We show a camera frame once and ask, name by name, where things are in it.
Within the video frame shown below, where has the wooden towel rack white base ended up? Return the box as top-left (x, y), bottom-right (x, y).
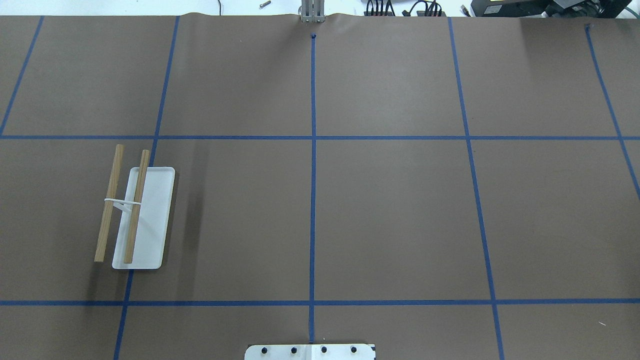
top-left (93, 144), bottom-right (176, 271)

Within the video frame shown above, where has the white central pedestal column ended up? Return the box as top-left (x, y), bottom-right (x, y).
top-left (244, 343), bottom-right (377, 360)

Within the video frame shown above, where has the aluminium frame post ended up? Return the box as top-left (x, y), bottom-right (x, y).
top-left (299, 0), bottom-right (326, 24)

